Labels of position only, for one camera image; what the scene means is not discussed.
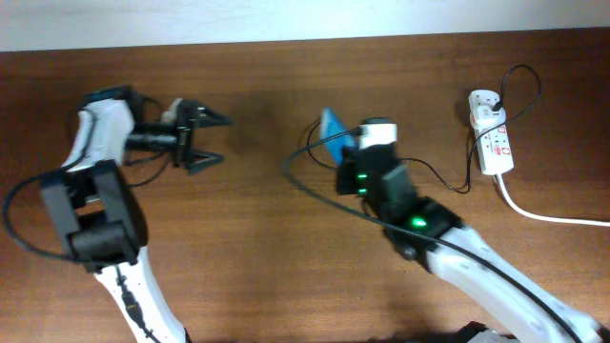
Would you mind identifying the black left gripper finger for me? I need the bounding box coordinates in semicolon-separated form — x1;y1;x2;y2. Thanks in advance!
195;106;233;128
185;151;224;174

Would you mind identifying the blue screen smartphone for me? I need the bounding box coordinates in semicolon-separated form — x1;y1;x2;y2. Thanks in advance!
319;108;357;166

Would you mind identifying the black charging cable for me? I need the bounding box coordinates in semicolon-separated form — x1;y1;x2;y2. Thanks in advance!
306;64;542;195

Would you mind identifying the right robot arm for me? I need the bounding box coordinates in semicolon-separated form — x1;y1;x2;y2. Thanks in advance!
336;144;609;342

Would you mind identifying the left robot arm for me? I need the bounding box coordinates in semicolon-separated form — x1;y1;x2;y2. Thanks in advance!
40;85;232;343

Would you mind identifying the white USB charger plug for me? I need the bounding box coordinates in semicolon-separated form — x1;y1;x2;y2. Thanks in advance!
468;90;506;131

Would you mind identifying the white power strip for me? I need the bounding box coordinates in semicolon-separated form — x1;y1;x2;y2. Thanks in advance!
471;121;515;176

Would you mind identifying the black right camera cable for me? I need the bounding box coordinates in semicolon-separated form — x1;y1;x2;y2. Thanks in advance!
281;125;585;343

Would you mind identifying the black camera cable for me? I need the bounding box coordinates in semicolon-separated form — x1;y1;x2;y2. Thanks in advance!
1;94;173;343
281;125;585;343

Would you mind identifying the black left camera cable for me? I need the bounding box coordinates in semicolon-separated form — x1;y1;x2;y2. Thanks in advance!
1;94;173;343

